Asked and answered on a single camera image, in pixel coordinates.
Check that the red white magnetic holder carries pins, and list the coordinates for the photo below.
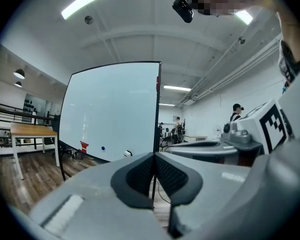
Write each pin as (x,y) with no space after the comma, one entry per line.
(84,147)

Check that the wooden table with white legs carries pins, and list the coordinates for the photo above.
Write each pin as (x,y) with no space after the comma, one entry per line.
(32,130)

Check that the grey pendant lamp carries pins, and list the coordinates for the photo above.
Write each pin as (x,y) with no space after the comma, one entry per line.
(19,74)
(18,84)

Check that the black metal railing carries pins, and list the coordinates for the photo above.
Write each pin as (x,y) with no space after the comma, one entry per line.
(20,113)

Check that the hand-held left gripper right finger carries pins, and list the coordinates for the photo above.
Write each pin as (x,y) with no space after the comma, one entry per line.
(215,184)

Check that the person's head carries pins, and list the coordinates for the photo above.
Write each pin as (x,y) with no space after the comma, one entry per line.
(215,1)

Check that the white eraser block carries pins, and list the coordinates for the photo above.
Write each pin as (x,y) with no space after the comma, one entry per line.
(127,153)

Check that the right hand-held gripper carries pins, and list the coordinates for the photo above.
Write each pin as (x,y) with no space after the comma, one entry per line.
(262,131)

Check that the person's grey knit top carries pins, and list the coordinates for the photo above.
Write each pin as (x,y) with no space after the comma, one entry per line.
(287,64)

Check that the round ceiling sensor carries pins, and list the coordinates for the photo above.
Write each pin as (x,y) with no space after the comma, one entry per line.
(88,19)
(242,40)

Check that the white whiteboard with black frame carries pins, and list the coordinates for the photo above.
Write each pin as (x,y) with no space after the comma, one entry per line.
(110,104)

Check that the red plastic tab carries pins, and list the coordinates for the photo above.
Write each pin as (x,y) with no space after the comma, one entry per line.
(157,82)

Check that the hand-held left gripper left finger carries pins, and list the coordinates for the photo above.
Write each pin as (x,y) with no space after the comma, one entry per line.
(90,189)

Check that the white ceiling pipes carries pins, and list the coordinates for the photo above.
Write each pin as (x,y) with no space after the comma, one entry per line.
(215,84)

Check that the person's right forearm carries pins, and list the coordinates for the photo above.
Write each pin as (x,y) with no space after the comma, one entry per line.
(290,34)

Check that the black head-worn camera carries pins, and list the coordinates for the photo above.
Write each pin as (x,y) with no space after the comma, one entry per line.
(182,9)

